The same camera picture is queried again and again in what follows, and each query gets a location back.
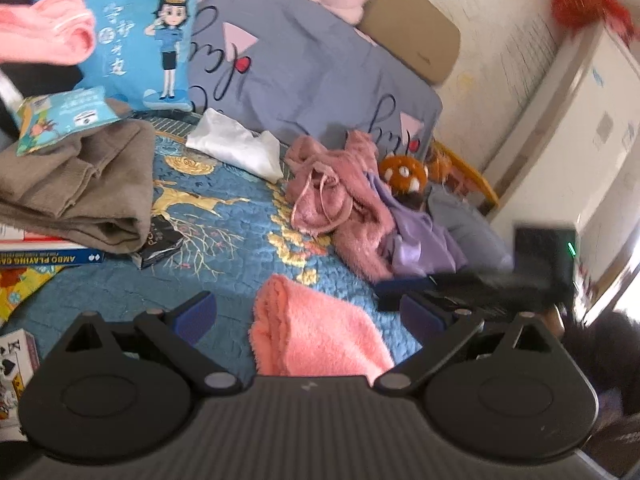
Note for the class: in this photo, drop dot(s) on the red panda plush toy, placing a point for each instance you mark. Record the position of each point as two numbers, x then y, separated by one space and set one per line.
407 179

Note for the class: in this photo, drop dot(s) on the purple sweatshirt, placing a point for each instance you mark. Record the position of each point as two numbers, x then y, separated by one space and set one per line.
417 246

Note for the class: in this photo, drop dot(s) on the orange plastic bag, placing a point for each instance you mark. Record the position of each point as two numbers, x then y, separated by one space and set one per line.
438 166

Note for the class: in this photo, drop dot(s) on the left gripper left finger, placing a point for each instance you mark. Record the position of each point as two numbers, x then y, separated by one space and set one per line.
171 335

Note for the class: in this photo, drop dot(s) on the yellow wooden stick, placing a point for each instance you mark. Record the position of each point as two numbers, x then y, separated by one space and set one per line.
464 179

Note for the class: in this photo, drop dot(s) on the red tassel decoration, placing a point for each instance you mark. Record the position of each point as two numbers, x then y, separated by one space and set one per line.
575 15

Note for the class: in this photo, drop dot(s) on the tan leather headrest cushion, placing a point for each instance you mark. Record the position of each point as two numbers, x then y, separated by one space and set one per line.
417 33

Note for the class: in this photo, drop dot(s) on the light pink folded garment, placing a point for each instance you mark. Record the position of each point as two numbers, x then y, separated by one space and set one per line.
57 32

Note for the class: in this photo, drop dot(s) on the blue playing cards book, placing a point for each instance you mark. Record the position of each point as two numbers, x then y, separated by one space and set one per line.
22 249

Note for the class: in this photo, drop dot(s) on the white folded shirt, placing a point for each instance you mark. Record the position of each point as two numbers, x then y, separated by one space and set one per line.
226 140

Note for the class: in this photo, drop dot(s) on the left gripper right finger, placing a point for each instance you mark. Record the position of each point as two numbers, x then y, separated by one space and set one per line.
442 334

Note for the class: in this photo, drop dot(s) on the brown folded knit garment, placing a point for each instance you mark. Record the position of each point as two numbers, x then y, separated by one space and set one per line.
94 188

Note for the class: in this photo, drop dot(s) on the grey-blue printed bed sheet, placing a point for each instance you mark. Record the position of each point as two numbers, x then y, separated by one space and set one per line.
295 69

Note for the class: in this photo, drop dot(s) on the pink fuzzy zip jacket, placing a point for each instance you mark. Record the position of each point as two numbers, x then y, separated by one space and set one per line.
330 193

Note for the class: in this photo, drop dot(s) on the coral pink fleece towel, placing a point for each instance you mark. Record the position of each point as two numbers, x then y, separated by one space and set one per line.
299 332

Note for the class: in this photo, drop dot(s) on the playing card box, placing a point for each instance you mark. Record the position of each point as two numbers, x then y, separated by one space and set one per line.
18 363

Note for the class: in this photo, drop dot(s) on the grey blanket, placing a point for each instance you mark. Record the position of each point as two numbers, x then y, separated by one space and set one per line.
482 246

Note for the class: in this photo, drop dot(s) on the blue floral quilt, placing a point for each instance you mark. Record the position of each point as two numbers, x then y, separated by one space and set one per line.
236 235

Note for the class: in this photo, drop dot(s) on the blue cartoon police pillow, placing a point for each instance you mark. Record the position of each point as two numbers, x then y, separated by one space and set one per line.
142 52

